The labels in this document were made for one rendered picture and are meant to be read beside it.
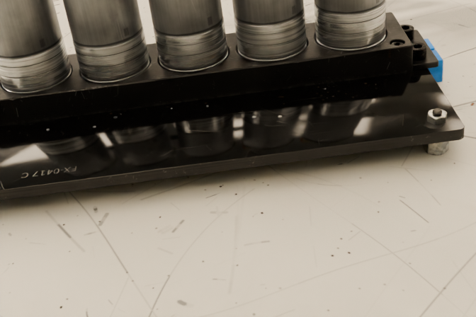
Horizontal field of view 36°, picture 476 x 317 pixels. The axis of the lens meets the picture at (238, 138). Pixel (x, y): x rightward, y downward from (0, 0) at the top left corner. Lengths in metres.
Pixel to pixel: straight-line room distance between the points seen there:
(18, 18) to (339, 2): 0.10
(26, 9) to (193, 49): 0.06
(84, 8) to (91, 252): 0.08
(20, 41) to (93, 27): 0.02
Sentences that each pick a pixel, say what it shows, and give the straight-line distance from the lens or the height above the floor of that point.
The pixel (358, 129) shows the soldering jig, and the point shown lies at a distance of 0.23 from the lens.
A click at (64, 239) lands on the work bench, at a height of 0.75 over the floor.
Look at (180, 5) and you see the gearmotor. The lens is 0.24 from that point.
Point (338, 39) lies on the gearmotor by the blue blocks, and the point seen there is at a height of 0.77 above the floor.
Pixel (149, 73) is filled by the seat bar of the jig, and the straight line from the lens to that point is 0.25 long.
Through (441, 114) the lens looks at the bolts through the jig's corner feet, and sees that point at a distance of 0.23.
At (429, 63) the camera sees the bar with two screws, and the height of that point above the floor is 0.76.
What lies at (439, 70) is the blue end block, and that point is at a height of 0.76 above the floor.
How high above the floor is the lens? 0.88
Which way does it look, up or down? 32 degrees down
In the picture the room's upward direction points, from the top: 8 degrees counter-clockwise
